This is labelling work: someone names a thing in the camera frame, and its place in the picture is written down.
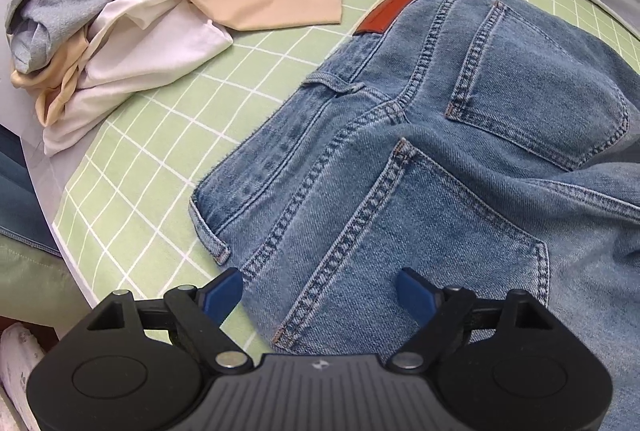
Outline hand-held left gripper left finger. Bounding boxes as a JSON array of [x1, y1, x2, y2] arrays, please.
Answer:
[[81, 267, 252, 371]]

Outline white speckled object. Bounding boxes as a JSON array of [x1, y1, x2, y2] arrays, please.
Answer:
[[0, 322, 48, 431]]

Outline white garment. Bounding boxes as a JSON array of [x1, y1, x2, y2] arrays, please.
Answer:
[[42, 0, 234, 157]]

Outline green checked bed sheet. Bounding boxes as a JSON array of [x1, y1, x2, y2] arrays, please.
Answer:
[[52, 0, 640, 307]]

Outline green cloth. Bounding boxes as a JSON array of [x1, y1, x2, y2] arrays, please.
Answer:
[[0, 233, 98, 329]]

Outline dark blue denim cloth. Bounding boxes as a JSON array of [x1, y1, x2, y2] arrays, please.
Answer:
[[0, 126, 63, 258]]

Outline blue denim jeans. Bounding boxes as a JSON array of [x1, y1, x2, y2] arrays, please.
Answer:
[[189, 0, 640, 431]]

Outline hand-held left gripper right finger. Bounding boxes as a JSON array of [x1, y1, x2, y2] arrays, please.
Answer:
[[387, 267, 558, 371]]

